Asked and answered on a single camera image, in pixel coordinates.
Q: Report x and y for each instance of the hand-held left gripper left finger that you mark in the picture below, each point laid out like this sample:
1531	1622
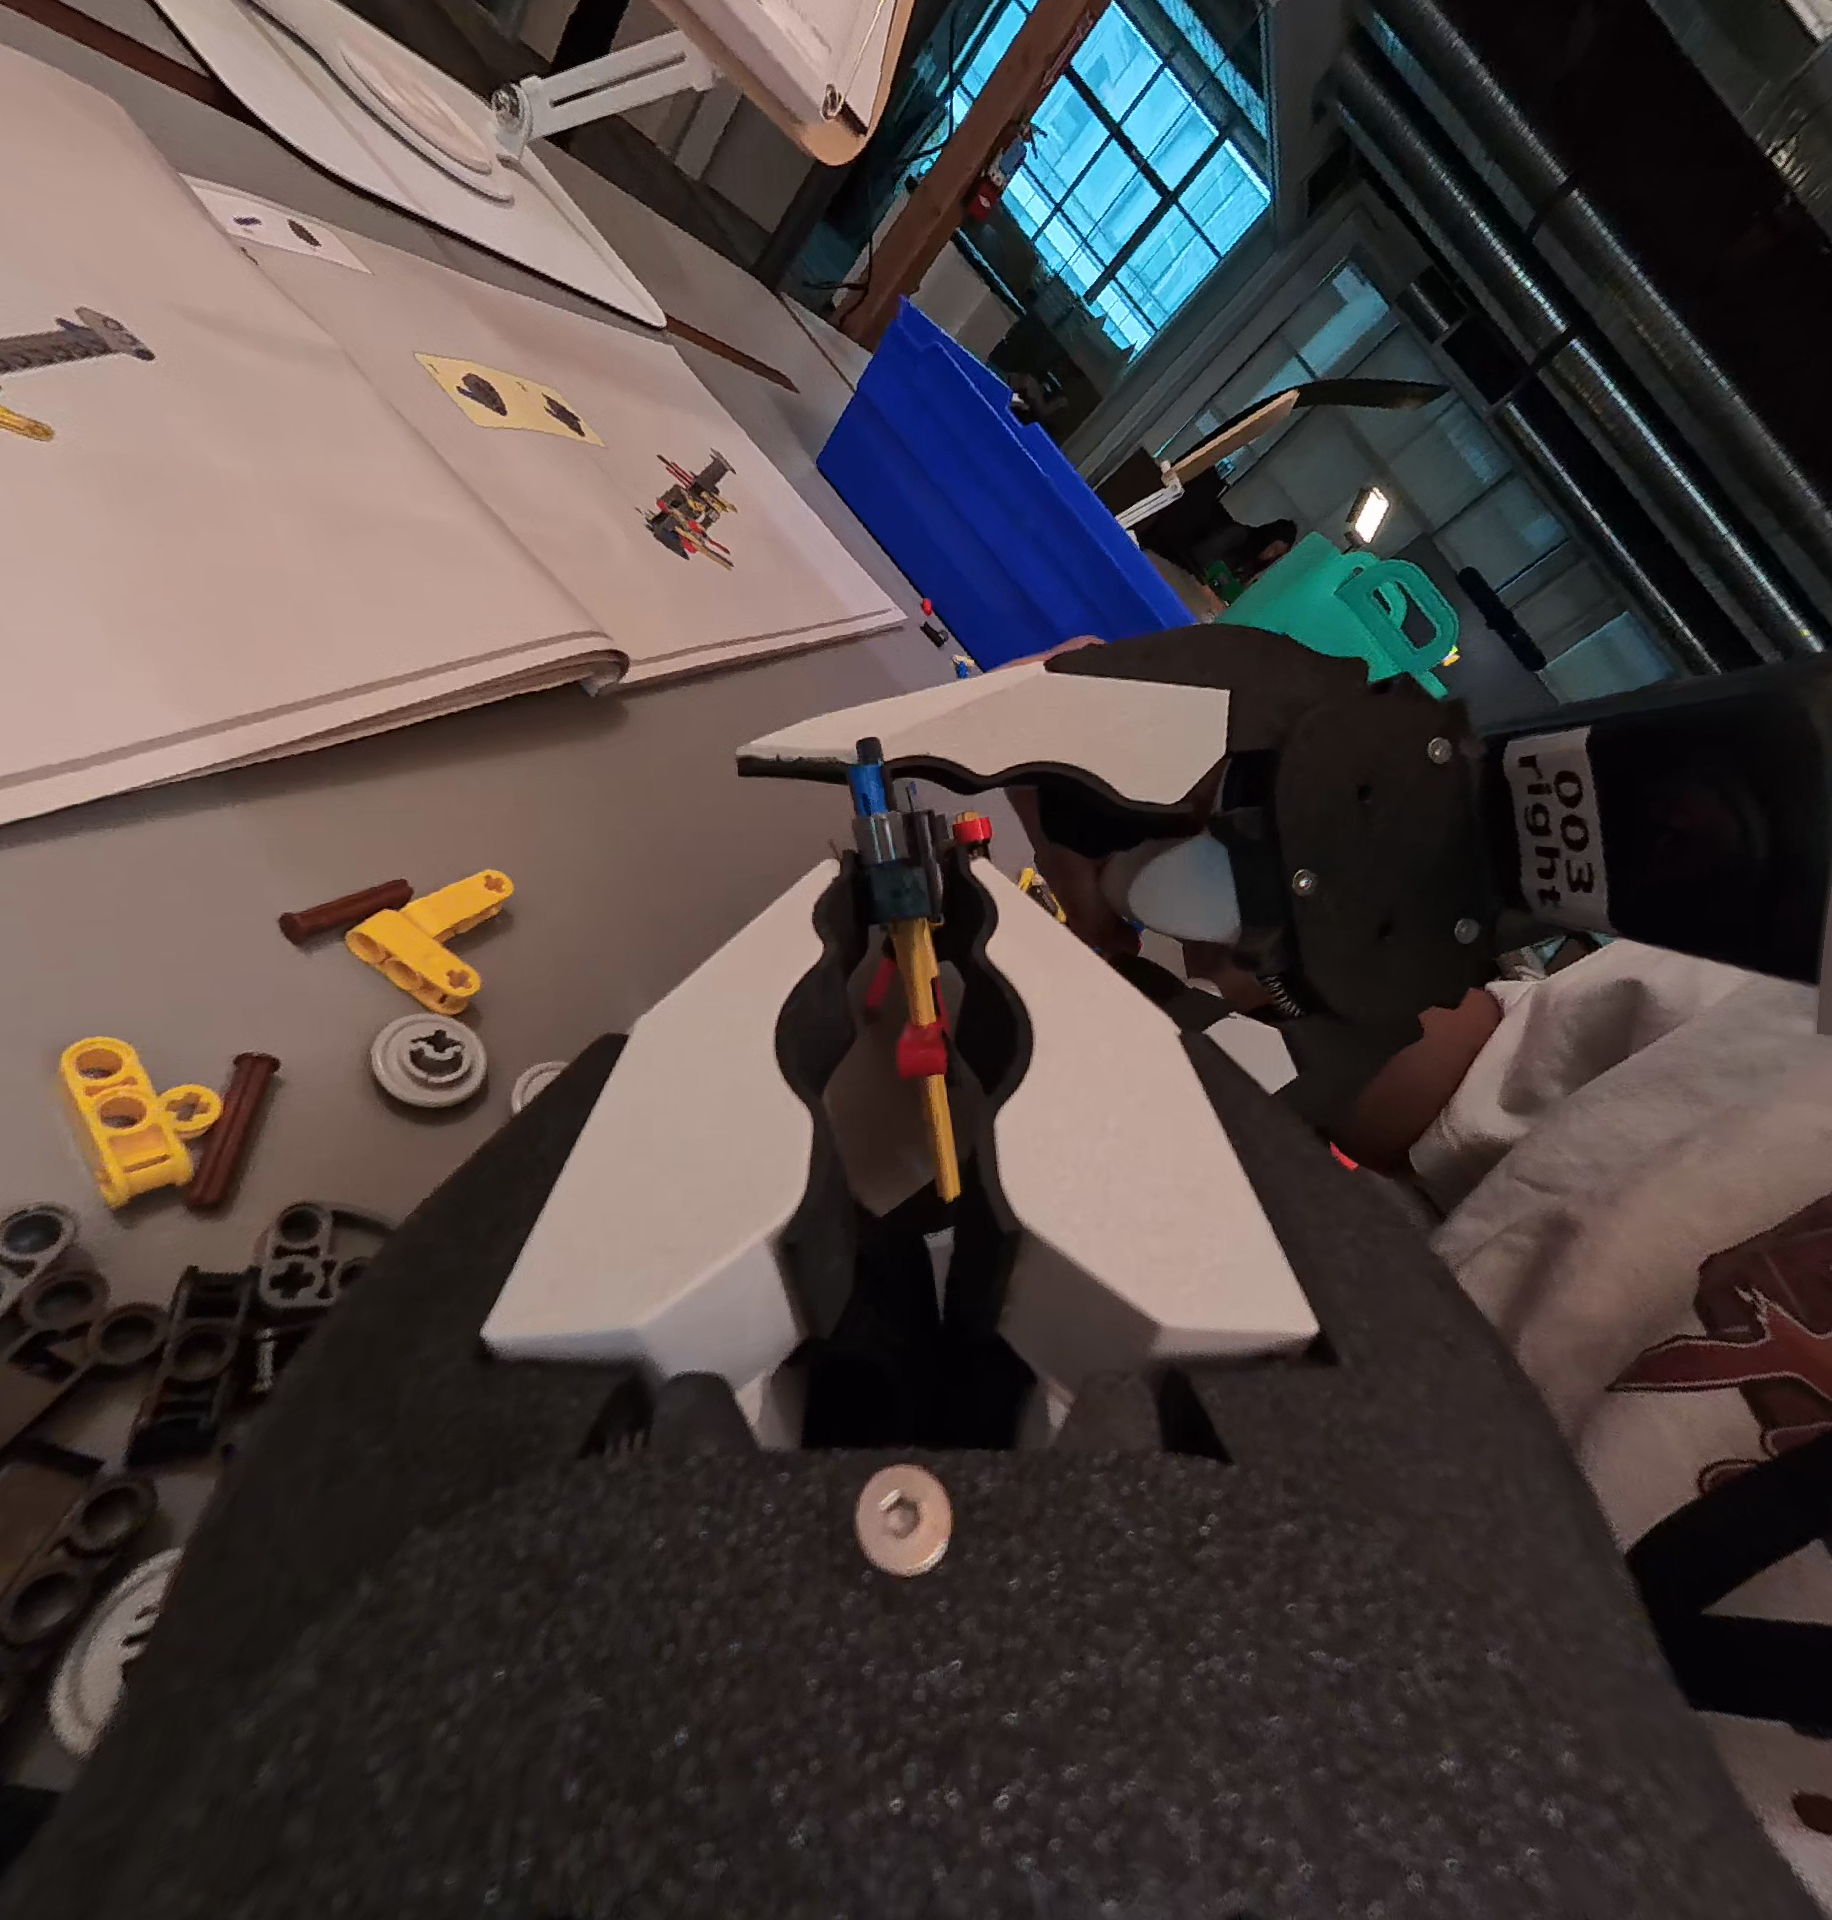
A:
647	1184

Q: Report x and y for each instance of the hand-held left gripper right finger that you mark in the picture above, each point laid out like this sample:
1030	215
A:
1157	1184

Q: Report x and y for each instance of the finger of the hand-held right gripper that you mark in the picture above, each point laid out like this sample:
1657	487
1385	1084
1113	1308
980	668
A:
1036	721

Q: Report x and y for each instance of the grey lego beam assembly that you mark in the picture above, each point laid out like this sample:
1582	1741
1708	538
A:
894	855

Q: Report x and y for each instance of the red lego bush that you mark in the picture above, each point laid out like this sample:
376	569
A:
922	1051

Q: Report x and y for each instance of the lego instruction booklet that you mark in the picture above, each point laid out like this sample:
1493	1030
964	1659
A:
256	525

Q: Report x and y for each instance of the person's right forearm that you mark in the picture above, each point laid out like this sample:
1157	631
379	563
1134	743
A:
1434	1064

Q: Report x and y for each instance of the grey lego wheel hub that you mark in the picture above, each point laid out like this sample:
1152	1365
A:
430	1063
538	1083

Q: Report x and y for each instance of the yellow lego axle connector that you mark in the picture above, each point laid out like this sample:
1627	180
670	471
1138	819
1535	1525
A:
414	963

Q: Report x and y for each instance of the short brown lego axle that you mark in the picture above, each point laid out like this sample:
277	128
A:
347	911
235	1133

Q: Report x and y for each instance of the yellow three-hole lego beam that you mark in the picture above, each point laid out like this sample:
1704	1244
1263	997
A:
121	1118

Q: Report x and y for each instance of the person's right hand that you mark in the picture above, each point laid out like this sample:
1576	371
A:
1096	884

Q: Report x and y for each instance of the blue storage bin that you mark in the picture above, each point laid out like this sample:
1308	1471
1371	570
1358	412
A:
991	494

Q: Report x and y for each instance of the teal plastic container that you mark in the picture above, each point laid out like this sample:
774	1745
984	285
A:
1306	614

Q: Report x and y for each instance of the pile of black grey beams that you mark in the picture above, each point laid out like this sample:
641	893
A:
106	1351

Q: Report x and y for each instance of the white desk stand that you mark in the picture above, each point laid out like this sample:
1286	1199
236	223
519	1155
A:
601	90

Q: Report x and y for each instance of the wooden post red sign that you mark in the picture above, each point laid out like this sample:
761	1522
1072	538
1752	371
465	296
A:
961	165

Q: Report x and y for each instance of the white square base plate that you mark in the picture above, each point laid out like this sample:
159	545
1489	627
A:
407	135

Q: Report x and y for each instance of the silver ventilation duct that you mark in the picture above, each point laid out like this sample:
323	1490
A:
1816	90

